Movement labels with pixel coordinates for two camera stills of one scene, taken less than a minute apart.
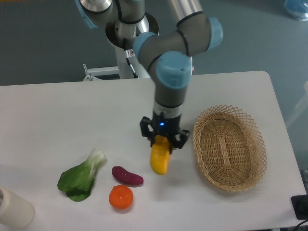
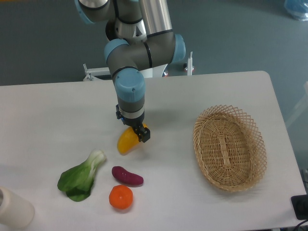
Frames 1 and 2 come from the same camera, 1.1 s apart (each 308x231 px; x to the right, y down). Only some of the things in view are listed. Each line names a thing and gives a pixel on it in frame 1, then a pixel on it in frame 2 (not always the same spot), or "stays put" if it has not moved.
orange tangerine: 121,197 stays put
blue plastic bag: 298,9 stays put
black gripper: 164,126 to 143,133
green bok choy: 77,182 stays put
